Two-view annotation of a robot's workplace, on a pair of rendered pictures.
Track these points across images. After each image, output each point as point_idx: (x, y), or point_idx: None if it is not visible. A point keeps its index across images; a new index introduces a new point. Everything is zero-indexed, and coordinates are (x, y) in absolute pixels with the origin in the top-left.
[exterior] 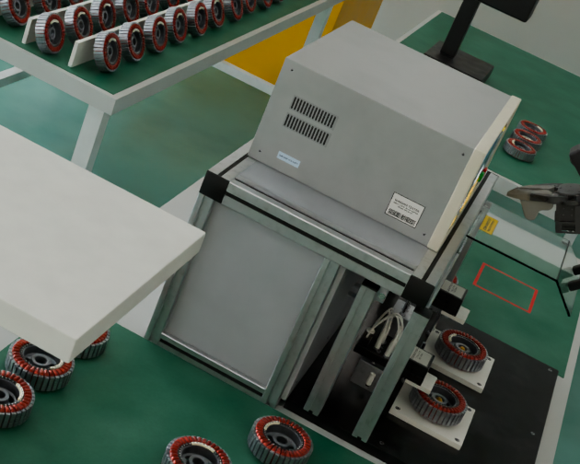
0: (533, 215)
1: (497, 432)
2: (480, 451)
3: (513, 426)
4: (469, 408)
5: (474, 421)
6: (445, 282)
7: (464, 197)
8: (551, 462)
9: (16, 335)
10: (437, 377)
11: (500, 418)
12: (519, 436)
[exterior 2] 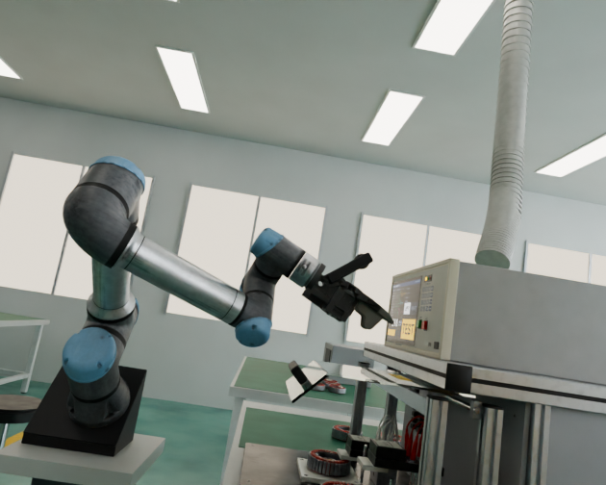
0: (363, 322)
1: (277, 475)
2: (283, 464)
3: (266, 481)
4: (306, 475)
5: (296, 477)
6: (398, 446)
7: (389, 305)
8: (224, 482)
9: None
10: None
11: (279, 483)
12: (259, 476)
